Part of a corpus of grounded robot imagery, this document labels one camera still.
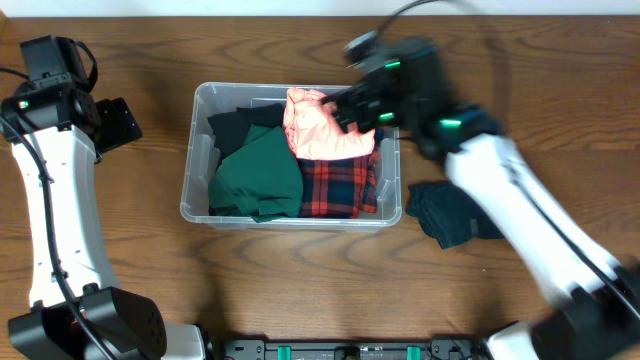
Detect pink shirt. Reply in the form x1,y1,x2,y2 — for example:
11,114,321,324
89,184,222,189
282,87,375,160

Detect red navy plaid cloth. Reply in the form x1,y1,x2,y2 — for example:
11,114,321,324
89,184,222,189
298,150,379,219

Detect dark teal garment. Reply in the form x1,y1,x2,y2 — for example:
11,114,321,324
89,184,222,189
406,182,504,249

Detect dark green garment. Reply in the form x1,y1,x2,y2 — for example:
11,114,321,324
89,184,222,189
208,125,303,223

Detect black pants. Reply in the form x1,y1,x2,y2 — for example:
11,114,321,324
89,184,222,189
207,104,285,159

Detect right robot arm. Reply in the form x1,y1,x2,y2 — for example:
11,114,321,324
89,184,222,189
329,32,639,359

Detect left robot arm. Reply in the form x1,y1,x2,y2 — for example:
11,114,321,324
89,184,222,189
1,36,207,359

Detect black mounting rail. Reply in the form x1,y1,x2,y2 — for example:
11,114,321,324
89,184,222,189
220,338,491,360

